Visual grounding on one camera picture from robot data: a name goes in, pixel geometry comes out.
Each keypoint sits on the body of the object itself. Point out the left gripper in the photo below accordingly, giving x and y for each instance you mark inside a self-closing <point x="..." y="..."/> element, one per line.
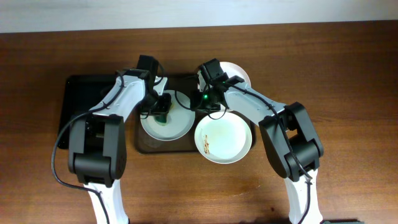
<point x="161" y="109"/>

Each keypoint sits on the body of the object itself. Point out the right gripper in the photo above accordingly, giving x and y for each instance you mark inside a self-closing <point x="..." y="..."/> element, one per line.
<point x="207" y="106"/>

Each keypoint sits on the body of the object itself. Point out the green yellow sponge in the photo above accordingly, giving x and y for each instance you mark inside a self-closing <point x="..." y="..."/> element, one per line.
<point x="162" y="115"/>

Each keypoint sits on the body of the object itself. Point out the white plate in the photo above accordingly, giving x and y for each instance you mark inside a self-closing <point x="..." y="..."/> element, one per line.
<point x="178" y="123"/>
<point x="223" y="141"/>
<point x="231" y="69"/>

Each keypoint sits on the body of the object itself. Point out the white plate bottom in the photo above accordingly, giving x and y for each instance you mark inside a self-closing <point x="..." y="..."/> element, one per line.
<point x="223" y="141"/>

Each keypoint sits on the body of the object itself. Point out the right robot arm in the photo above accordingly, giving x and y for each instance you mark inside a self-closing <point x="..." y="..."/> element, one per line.
<point x="292" y="145"/>

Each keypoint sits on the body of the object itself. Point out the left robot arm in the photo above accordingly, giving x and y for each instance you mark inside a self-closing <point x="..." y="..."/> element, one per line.
<point x="100" y="172"/>

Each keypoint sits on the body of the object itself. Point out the brown serving tray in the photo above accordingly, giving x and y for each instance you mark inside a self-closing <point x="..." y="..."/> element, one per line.
<point x="146" y="144"/>

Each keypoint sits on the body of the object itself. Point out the black rectangular tray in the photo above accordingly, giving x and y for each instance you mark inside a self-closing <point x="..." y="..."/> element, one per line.
<point x="82" y="92"/>

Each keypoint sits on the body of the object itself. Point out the white plate top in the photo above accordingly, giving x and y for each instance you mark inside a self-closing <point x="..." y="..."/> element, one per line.
<point x="231" y="69"/>

